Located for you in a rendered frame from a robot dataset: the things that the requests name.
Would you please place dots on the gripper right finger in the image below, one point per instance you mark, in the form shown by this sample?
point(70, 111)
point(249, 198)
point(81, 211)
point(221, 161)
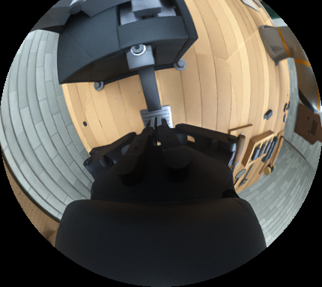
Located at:
point(201, 134)

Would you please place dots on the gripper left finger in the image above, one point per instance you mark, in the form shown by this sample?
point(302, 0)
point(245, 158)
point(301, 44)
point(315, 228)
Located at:
point(125, 151)

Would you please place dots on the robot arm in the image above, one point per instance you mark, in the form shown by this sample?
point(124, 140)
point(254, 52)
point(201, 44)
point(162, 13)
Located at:
point(289, 47)

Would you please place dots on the grey mould block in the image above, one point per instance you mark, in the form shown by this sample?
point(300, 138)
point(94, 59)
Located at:
point(147, 7)

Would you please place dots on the grey round disc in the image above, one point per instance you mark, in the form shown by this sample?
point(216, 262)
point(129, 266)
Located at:
point(240, 173)

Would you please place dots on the wooden compartment box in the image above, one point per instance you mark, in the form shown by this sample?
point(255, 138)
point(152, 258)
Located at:
point(264, 147)

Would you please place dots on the small dark block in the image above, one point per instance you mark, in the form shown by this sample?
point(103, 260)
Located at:
point(268, 114)

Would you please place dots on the grey hex bolt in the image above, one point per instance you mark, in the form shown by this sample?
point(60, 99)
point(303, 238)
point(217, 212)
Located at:
point(180, 64)
point(99, 86)

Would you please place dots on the grey lever with ribbed grip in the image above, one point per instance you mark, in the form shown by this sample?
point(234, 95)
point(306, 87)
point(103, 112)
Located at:
point(149, 83)

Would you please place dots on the brown wooden cupboard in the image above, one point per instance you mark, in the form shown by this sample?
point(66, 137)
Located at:
point(308, 123)

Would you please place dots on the tan pegboard panel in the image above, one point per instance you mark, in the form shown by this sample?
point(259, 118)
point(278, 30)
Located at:
point(27, 206)

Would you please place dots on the green wall board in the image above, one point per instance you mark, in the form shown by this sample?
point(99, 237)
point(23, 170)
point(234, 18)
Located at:
point(270, 10)

